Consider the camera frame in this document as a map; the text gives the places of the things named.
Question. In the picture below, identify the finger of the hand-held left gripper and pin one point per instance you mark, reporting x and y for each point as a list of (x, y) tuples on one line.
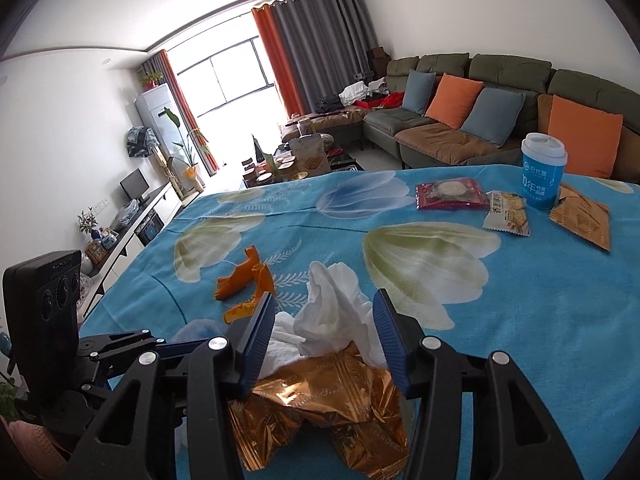
[(125, 343)]

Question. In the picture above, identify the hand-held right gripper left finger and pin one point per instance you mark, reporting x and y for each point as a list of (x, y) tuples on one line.
[(257, 342)]

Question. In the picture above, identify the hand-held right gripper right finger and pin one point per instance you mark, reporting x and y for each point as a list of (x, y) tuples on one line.
[(392, 342)]

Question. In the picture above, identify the curled orange peel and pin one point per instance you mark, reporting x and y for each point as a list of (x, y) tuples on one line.
[(252, 300)]

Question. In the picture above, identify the long orange peel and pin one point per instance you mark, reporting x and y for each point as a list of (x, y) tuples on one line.
[(235, 280)]

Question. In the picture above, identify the white tissue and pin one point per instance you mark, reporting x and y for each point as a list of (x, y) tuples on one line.
[(330, 310)]

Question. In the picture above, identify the gold foil wrapper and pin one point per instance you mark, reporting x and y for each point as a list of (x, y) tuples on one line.
[(320, 410)]

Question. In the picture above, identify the person's left forearm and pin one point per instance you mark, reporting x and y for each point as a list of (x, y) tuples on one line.
[(35, 452)]

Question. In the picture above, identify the white ceramic lidded jar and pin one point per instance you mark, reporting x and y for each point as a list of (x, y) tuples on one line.
[(86, 264)]

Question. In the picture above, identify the blue vase with branches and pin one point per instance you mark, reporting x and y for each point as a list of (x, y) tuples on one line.
[(88, 225)]

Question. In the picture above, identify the blue white porcelain jar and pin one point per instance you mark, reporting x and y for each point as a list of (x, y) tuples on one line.
[(108, 237)]

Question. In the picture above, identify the white black tv cabinet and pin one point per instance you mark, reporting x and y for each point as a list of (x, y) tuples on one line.
[(135, 240)]

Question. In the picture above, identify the blue floral blanket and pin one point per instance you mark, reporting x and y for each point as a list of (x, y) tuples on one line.
[(500, 335)]

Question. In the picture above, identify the clear plastic bag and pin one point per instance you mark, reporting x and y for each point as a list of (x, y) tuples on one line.
[(127, 212)]

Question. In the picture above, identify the black monitor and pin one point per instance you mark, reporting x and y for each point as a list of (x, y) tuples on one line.
[(133, 185)]

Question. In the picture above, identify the red snack packet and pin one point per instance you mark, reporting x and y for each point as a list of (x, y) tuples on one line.
[(450, 195)]

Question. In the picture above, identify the white cracker packet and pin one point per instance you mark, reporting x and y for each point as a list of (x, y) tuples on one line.
[(510, 214)]

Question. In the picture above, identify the black white coffee table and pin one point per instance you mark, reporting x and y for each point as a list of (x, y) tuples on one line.
[(345, 160)]

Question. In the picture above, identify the cloth covered fan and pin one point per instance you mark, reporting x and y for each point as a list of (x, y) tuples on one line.
[(140, 141)]

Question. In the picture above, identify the tall leafy floor plant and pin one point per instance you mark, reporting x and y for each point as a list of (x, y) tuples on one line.
[(187, 155)]

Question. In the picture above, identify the green corner sofa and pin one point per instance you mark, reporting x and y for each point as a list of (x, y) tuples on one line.
[(430, 140)]

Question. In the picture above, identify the blue paper cup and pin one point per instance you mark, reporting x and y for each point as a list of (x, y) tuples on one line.
[(542, 175)]

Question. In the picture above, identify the white standing air conditioner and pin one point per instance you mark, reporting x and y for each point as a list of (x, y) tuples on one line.
[(155, 115)]

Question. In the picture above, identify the brown snack packet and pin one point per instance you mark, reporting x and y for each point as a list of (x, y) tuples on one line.
[(582, 215)]

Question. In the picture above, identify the narrow grey orange curtain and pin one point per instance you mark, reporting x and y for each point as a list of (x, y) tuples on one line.
[(185, 115)]

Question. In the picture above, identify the red cloth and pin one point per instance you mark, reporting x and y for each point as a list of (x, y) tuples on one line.
[(394, 100)]

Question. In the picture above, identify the blue sofa pillow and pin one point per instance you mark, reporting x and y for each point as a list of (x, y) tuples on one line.
[(492, 117), (419, 91)]

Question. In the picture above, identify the orange sofa pillow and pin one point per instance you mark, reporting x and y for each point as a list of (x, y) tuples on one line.
[(452, 101), (585, 137)]

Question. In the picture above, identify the white clothes pile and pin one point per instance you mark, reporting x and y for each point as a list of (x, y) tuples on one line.
[(362, 91)]

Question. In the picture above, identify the small red potted plant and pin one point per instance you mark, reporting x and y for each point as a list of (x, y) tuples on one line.
[(150, 79)]

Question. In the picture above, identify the large window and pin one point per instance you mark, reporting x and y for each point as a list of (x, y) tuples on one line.
[(230, 75)]

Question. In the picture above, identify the brown box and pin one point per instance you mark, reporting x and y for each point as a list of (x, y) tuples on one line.
[(378, 62)]

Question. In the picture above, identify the wide grey orange curtain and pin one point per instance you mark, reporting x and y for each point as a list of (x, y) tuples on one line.
[(320, 55)]

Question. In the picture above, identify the wooden picture frame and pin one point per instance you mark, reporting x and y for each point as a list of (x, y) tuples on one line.
[(95, 251)]

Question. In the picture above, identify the white wall sockets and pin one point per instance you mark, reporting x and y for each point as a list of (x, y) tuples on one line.
[(100, 205)]

